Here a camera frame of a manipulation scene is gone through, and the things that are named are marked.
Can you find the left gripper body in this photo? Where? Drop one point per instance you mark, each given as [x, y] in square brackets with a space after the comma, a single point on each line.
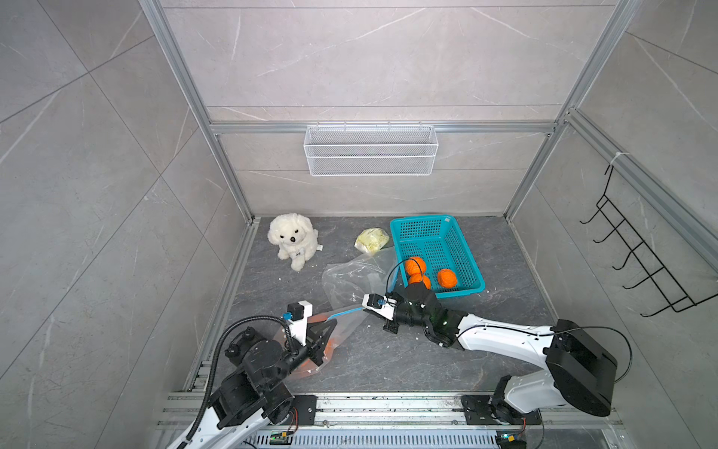
[290, 358]

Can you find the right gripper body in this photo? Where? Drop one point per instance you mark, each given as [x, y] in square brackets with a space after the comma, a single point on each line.
[404, 316]

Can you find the orange one bag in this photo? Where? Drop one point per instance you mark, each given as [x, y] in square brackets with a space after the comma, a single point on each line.
[420, 278]

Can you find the orange two bag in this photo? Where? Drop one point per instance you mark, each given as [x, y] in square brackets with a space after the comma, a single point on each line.
[415, 266]

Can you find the orange three bag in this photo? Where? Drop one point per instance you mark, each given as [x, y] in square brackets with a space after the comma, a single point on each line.
[447, 279]

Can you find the clear zip bag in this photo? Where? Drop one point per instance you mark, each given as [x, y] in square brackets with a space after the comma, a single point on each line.
[346, 284]
[349, 320]

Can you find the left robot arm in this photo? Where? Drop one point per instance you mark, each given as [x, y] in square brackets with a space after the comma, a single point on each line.
[253, 396]

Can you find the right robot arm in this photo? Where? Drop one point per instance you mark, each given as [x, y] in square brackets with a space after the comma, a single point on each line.
[573, 368]

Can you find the teal plastic basket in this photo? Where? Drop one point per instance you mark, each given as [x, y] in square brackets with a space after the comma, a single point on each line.
[439, 241]

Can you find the yellow tissue packet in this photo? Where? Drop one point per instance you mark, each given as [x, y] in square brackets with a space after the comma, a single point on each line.
[371, 240]

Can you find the white plush dog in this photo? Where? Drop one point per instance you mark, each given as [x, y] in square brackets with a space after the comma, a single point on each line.
[295, 237]

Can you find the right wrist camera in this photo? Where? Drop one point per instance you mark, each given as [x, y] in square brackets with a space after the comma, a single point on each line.
[379, 305]

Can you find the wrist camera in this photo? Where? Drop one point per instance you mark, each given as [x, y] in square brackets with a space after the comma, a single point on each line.
[379, 305]
[297, 318]

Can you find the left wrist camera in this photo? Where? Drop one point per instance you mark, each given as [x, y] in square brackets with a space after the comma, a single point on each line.
[297, 318]

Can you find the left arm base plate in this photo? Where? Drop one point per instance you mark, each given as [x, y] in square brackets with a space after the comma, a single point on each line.
[302, 411]

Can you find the aluminium rail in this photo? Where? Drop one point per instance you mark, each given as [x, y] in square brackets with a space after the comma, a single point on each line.
[389, 410]

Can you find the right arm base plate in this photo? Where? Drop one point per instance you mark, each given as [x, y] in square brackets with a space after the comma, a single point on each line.
[482, 410]

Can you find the white wire wall basket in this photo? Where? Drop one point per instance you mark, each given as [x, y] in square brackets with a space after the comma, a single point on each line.
[370, 150]

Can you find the black wire hook rack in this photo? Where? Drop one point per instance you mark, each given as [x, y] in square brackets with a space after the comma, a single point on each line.
[653, 269]

